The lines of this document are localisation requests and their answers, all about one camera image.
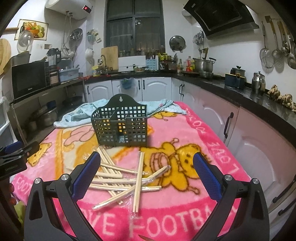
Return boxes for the black blender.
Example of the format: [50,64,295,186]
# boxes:
[46,47,62,70]

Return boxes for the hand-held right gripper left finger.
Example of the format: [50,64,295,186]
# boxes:
[24,151,102,241]

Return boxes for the pink printed blanket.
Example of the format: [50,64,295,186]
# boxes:
[10,101,252,241]

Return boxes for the black range hood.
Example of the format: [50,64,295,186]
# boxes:
[183,0,259,40]

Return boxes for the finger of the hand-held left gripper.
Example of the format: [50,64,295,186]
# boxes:
[0,141,40,163]
[0,141,23,154]

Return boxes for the blue knife block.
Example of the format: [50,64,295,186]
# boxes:
[146,59,159,71]

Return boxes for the white hanging jug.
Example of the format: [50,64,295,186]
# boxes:
[85,48,95,66]

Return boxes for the hanging steel bowl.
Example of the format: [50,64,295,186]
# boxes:
[69,28,84,42]

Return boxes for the steel kettle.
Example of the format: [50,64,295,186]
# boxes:
[252,71,266,94]

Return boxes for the steel slotted skimmer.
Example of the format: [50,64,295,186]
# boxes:
[270,21,285,66]

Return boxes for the black kitchen countertop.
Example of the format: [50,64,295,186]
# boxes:
[82,70,296,130]

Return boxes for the large steel stockpot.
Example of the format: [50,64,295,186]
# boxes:
[193,57,216,73]

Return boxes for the light blue printed cloth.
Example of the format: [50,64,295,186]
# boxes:
[54,98,187,129]

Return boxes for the round wooden board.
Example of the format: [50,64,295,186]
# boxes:
[0,38,11,75]

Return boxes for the dark blue casserole pot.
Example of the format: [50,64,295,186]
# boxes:
[225,73,245,90]

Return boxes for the small steel ladle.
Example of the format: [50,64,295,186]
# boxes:
[277,21,289,55]

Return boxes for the hanging small utensils cluster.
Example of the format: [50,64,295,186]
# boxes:
[193,31,205,47]

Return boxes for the steel faucet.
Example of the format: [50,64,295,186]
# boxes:
[98,54,112,72]

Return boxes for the pile of ginger roots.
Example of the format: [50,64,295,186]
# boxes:
[267,85,296,109]

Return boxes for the glass pot lid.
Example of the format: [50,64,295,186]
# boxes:
[17,30,34,54]

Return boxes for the black wok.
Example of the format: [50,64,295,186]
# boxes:
[65,95,84,106]

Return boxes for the fruit wall poster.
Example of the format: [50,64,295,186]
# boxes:
[15,19,48,41]

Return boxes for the steel pot on shelf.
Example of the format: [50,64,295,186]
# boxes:
[30,109,58,127]

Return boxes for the white base cabinets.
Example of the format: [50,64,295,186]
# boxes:
[84,76,296,232]

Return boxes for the blue plastic tub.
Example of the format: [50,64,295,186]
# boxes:
[58,68,80,82]

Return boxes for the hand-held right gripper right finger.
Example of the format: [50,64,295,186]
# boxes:
[193,152,270,241]

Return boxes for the white water heater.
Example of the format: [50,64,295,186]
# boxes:
[45,0,93,21]

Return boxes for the dark framed window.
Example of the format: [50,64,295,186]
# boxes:
[104,0,166,56]

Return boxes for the hanging steel pot lid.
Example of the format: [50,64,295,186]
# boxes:
[169,35,186,51]

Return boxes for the wire mesh strainer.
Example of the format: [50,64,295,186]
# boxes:
[259,21,275,69]

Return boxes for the person's left hand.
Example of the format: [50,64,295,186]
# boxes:
[8,183,18,205]

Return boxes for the metal shelf rack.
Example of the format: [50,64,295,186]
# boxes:
[7,79,87,144]

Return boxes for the black microwave oven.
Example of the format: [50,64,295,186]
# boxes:
[11,60,50,100]

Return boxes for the white countertop box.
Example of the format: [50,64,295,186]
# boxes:
[118,57,147,72]

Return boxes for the row of condiment bottles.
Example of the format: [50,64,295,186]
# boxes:
[177,56,196,72]

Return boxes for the wooden cutting board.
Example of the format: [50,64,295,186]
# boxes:
[101,46,119,70]

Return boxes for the pile of chopsticks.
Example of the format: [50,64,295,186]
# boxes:
[65,145,171,215]

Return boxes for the green plastic utensil holder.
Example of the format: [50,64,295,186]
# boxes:
[91,95,148,147]

